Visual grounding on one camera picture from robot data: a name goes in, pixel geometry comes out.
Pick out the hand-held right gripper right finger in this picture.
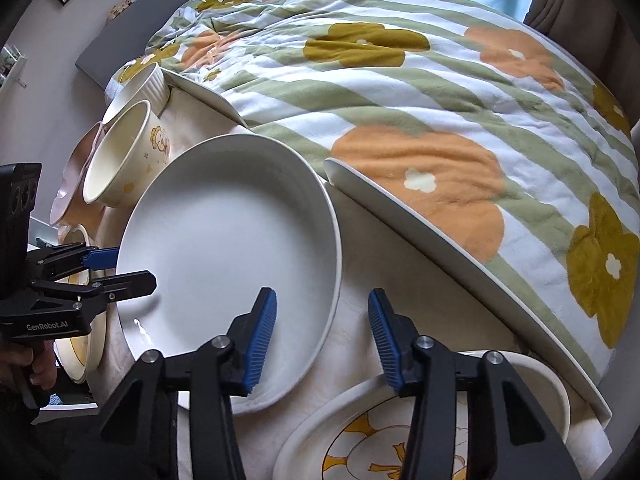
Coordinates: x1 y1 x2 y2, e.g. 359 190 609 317
368 288 583 480

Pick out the floral striped blanket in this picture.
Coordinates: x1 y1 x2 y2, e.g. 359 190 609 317
105 0 640 386

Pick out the cream duck print bowl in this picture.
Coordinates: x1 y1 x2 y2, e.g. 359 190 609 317
81 100 173 209

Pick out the cream duck print plate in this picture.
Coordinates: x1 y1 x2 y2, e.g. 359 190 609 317
272 376 472 480
52 224 109 385

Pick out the white wall shelf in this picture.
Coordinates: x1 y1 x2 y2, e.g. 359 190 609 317
0 45 27 89

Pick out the grey headboard panel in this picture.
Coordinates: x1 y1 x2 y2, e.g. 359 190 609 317
75 0 206 92

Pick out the cream floral tablecloth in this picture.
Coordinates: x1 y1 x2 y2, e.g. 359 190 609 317
65 95 612 480

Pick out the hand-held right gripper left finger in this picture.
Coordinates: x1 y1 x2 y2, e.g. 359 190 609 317
99 287 278 480

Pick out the brown curtain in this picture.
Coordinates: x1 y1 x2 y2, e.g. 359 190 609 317
522 0 640 128

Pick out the person's left hand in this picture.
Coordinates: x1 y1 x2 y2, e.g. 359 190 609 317
0 342 59 392

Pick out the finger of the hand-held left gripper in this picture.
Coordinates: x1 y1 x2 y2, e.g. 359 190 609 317
26 242 121 284
30 270 157 314

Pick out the large white plate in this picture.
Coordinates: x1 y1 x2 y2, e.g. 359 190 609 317
115 134 344 417

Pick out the white ribbed bowl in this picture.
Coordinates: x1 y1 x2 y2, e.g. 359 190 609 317
102 64 172 126

